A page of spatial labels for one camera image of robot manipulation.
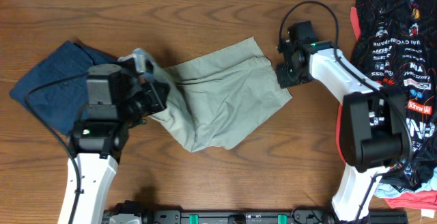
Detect black cable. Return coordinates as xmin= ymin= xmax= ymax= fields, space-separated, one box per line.
xmin=278 ymin=0 xmax=414 ymax=224
xmin=23 ymin=72 xmax=89 ymax=224

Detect folded navy blue shorts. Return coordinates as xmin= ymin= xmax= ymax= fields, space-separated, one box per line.
xmin=10 ymin=41 xmax=116 ymax=135

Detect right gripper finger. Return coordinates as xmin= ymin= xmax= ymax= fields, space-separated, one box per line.
xmin=279 ymin=76 xmax=297 ymax=88
xmin=276 ymin=64 xmax=290 ymax=77

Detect black printed cycling jersey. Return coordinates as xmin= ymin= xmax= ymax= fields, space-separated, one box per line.
xmin=351 ymin=0 xmax=436 ymax=186

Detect right black cable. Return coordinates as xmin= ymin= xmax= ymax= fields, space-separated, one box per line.
xmin=278 ymin=0 xmax=414 ymax=224

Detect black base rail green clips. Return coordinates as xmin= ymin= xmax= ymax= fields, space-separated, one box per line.
xmin=102 ymin=201 xmax=409 ymax=224

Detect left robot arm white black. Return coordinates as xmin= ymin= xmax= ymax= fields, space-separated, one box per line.
xmin=58 ymin=79 xmax=169 ymax=223

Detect red garment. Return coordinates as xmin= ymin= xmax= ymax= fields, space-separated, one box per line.
xmin=336 ymin=7 xmax=436 ymax=211

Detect left black cable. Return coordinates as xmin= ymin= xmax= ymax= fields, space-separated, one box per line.
xmin=23 ymin=72 xmax=89 ymax=224

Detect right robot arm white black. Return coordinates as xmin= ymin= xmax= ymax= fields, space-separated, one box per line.
xmin=277 ymin=38 xmax=412 ymax=223

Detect khaki beige shorts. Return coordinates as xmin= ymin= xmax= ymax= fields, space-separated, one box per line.
xmin=132 ymin=38 xmax=292 ymax=152

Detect light blue garment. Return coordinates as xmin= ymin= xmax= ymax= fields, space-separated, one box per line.
xmin=374 ymin=169 xmax=436 ymax=199

